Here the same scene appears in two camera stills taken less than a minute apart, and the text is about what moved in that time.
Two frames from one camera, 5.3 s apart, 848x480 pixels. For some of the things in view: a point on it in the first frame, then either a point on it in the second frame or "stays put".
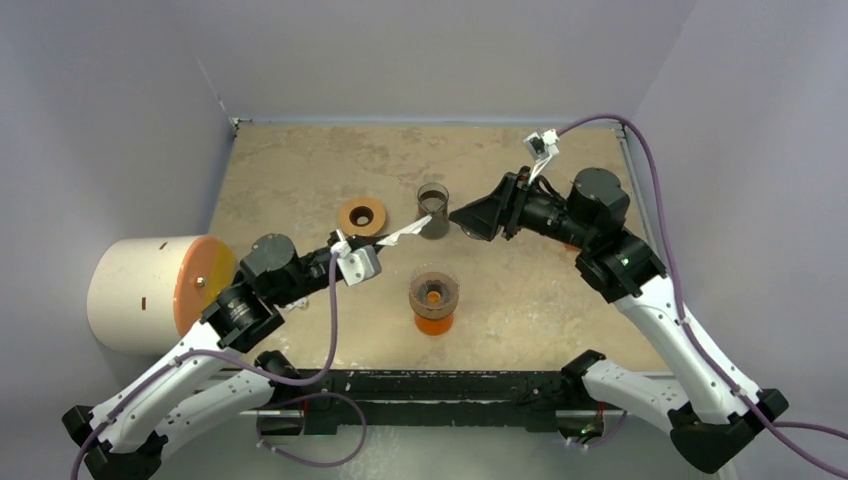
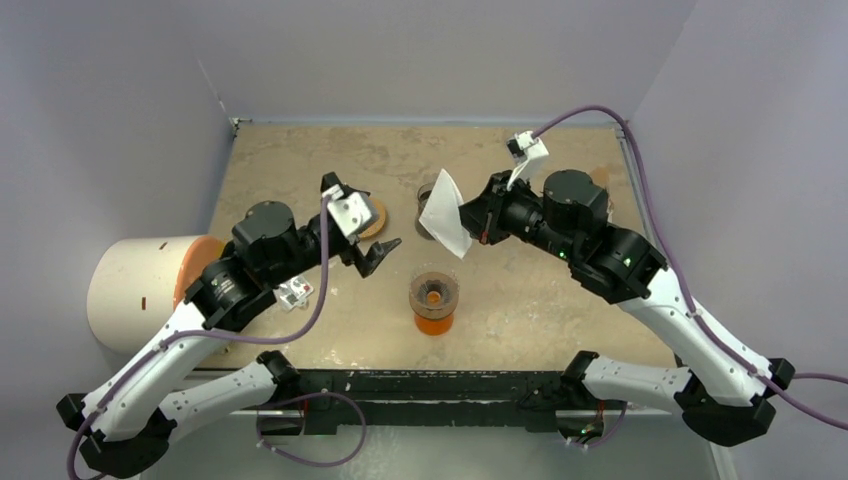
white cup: (392, 239) to (442, 216)
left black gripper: (371, 241) to (374, 254)
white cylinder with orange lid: (146, 293) stays put
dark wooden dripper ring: (434, 295) stays put
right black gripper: (518, 205) stays put
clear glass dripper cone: (434, 290) stays put
